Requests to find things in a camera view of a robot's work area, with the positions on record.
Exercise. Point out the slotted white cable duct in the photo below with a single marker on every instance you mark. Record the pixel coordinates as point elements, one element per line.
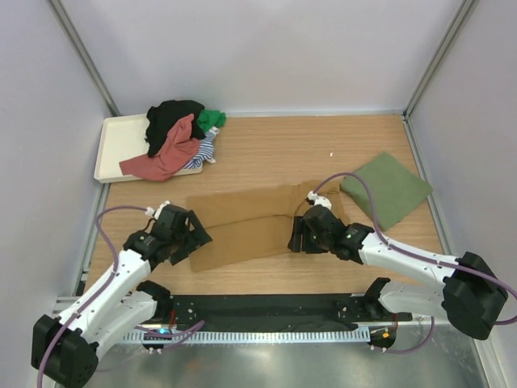
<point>359,335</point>

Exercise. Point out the right aluminium frame post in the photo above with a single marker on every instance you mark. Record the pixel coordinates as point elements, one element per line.
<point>452,32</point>

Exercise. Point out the black tank top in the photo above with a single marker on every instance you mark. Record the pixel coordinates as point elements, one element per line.
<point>163,117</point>

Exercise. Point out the white plastic tray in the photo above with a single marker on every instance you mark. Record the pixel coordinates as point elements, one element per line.
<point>121,138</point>

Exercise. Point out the dusty pink tank top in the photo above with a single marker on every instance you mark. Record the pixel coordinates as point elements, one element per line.
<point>176,151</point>

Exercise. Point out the olive green printed tank top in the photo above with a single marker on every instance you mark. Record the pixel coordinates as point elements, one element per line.
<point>396,191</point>

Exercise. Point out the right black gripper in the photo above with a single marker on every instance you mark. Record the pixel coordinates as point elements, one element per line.
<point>294,244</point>

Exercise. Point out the left aluminium frame post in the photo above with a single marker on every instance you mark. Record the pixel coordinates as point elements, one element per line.
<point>73,36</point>

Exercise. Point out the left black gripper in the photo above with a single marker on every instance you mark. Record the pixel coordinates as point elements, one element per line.
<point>199,235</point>

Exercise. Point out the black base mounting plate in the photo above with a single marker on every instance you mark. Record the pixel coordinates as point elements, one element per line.
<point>275,313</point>

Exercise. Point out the bright green tank top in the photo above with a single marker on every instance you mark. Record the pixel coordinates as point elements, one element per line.
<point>211,118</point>

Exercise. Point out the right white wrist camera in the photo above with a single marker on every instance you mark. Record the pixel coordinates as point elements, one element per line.
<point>315,199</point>

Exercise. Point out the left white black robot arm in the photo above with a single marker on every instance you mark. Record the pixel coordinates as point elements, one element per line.
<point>68,348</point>

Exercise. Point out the tan brown tank top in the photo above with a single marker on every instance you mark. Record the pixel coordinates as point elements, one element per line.
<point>250,224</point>

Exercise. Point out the aluminium front rail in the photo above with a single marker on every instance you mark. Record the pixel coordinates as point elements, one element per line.
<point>65,307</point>

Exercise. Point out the blue white striped tank top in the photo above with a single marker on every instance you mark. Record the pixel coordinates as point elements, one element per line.
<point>206,150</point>

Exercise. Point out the aluminium frame post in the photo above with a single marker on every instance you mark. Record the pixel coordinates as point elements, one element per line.
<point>73,36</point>
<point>452,32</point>

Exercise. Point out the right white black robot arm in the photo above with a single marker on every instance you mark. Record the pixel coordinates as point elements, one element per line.
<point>462,290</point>

